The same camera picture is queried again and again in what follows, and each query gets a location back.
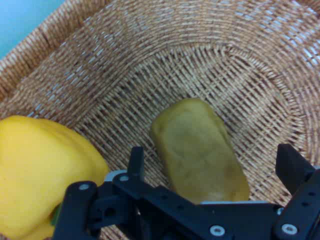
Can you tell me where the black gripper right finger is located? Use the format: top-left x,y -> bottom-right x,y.
271,143 -> 320,240

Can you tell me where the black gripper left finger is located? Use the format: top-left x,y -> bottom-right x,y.
51,146 -> 201,240

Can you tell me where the yellow bell pepper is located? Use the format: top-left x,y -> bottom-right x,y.
0,115 -> 111,240

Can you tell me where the olive green toy potato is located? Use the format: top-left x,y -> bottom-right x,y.
149,97 -> 250,205

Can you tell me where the woven wicker basket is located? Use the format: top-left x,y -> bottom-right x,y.
0,0 -> 320,240

